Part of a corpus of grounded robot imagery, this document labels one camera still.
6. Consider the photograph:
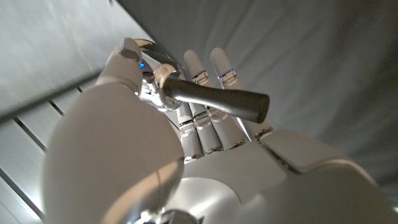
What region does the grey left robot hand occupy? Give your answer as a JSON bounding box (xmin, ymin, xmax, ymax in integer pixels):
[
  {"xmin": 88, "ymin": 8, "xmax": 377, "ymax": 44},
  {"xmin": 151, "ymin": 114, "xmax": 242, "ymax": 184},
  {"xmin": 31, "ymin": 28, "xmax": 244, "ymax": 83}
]
[{"xmin": 42, "ymin": 37, "xmax": 398, "ymax": 224}]

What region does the black backdrop curtain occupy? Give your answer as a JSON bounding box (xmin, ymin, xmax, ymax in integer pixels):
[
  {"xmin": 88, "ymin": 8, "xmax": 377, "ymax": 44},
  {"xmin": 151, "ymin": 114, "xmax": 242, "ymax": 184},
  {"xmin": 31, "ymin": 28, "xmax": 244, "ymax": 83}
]
[{"xmin": 116, "ymin": 0, "xmax": 398, "ymax": 187}]

